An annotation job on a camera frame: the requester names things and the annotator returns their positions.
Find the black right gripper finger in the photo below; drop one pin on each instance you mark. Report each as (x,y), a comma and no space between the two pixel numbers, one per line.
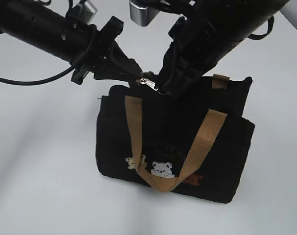
(174,89)

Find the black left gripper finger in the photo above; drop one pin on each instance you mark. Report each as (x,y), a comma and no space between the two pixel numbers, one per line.
(127,64)
(115,73)

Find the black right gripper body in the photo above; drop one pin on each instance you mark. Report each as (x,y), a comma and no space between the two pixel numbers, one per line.
(184,61)

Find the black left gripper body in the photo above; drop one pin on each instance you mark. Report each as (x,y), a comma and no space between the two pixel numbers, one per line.
(98,46)

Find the silver metal zipper pull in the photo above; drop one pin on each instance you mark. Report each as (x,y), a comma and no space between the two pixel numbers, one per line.
(149,83)

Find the black canvas tote bag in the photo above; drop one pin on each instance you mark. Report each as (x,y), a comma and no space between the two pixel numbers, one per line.
(196,145)

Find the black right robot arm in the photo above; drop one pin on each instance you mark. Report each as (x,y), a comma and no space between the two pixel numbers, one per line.
(211,30)

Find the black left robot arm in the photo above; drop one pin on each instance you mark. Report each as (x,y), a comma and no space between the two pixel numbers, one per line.
(72,38)

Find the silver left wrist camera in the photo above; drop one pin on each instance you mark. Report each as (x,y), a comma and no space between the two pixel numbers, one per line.
(86,11)

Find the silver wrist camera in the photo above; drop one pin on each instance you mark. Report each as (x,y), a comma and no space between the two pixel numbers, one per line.
(140,14)
(86,11)

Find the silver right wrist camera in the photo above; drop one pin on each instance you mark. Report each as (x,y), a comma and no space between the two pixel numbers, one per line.
(140,14)

